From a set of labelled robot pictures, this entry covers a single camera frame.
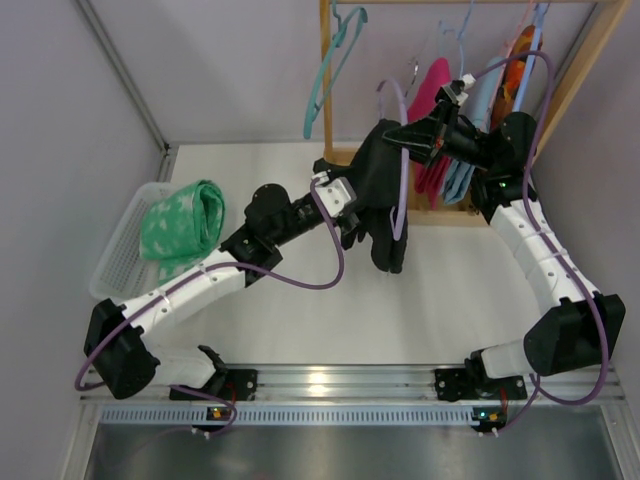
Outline lilac hanger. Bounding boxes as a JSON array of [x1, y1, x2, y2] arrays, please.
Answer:
[[376, 77, 410, 241]]

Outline black trousers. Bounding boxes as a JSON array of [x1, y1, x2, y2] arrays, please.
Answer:
[[341, 119, 408, 274]]

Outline teal hanger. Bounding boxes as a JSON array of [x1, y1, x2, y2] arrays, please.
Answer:
[[302, 1, 369, 142]]

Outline green trousers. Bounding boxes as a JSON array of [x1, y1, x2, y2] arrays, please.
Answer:
[[139, 180, 226, 285]]

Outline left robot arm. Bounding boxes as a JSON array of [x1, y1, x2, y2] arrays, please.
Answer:
[[74, 173, 356, 400]]

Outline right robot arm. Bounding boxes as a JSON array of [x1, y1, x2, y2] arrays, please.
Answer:
[[383, 100, 626, 395]]

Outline light blue trousers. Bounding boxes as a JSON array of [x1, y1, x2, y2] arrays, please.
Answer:
[[440, 66, 504, 205]]

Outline pink trousers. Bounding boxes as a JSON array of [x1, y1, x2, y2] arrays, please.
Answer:
[[408, 57, 451, 210]]

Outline orange patterned trousers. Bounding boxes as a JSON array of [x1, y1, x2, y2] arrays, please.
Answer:
[[490, 24, 538, 128]]

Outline light blue hanger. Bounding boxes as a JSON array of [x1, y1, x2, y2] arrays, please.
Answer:
[[436, 0, 476, 77]]

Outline wooden clothes rack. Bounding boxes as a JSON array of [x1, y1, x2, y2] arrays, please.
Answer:
[[304, 0, 632, 227]]

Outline white plastic basket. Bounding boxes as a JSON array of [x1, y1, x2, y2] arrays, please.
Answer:
[[89, 182, 185, 303]]

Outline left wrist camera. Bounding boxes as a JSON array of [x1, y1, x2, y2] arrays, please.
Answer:
[[310, 158, 356, 221]]

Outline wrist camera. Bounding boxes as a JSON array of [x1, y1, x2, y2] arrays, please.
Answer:
[[436, 74, 476, 107], [310, 158, 356, 221]]

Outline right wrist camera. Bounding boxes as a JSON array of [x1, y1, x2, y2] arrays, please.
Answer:
[[436, 74, 476, 107]]

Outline aluminium mounting rail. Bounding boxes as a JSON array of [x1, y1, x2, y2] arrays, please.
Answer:
[[79, 363, 626, 404]]

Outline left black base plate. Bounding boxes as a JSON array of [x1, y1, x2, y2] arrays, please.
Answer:
[[189, 368, 258, 403]]

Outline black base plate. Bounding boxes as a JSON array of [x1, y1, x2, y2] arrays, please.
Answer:
[[434, 364, 528, 402], [189, 368, 258, 403]]

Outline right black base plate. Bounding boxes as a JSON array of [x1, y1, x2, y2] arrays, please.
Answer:
[[434, 364, 528, 402]]

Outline grey slotted cable duct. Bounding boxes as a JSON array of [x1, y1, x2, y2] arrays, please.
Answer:
[[100, 403, 501, 427]]

